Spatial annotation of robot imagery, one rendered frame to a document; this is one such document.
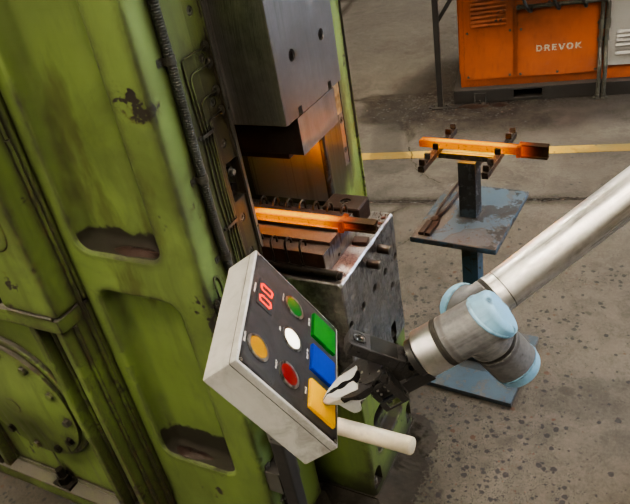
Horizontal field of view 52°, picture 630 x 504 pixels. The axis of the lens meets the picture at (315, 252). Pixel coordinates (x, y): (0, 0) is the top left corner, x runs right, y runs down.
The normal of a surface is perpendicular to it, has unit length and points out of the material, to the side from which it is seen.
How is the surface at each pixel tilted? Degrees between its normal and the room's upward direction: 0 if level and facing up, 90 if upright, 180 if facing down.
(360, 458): 90
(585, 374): 0
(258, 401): 90
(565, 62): 90
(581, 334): 0
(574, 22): 90
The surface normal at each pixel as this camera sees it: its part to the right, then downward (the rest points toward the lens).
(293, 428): -0.03, 0.55
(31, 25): -0.44, 0.54
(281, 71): 0.88, 0.12
